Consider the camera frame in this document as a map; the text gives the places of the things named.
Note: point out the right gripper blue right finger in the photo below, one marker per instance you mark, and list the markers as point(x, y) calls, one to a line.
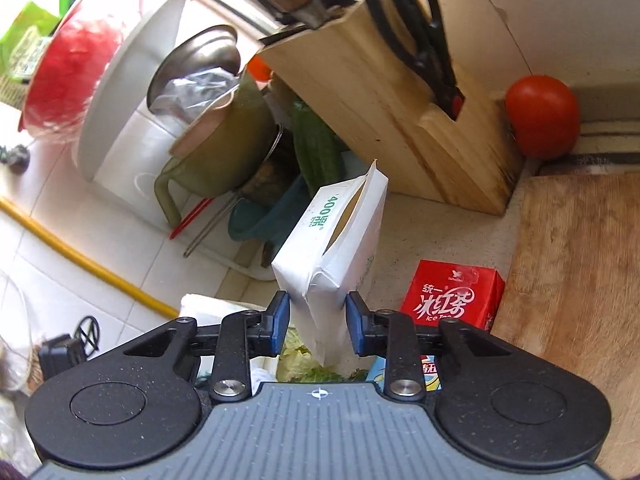
point(390, 335)

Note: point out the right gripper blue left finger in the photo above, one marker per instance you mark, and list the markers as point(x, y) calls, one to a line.
point(244, 336)

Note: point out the napa cabbage leaf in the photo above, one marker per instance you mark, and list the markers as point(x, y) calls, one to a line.
point(296, 364)

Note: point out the iced tea drink carton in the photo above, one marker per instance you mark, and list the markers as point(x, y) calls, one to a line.
point(439, 290)

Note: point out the white paper carton bag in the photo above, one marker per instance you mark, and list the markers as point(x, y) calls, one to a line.
point(328, 254)

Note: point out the teal plastic basin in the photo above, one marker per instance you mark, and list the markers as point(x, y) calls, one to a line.
point(270, 225)

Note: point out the green vegetable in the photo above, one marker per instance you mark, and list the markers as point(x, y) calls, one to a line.
point(317, 148)

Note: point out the olive green bowl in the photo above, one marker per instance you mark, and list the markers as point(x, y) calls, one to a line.
point(229, 144)

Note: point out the wooden cutting board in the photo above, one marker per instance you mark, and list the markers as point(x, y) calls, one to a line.
point(572, 295)

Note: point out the white corner shelf rack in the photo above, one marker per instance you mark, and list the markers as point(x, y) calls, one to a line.
point(124, 84)

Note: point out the wooden knife block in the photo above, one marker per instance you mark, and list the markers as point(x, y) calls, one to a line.
point(386, 114)

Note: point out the red tomato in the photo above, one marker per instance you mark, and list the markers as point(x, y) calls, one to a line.
point(544, 115)

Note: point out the perforated metal skimmer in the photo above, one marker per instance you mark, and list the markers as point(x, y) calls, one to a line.
point(213, 47)

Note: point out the red plastic bag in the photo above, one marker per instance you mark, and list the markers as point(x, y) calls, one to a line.
point(69, 72)

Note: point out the black scissors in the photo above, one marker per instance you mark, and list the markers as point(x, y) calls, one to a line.
point(431, 60)

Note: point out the red handled utensil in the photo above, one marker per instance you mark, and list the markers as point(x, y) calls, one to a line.
point(190, 217)

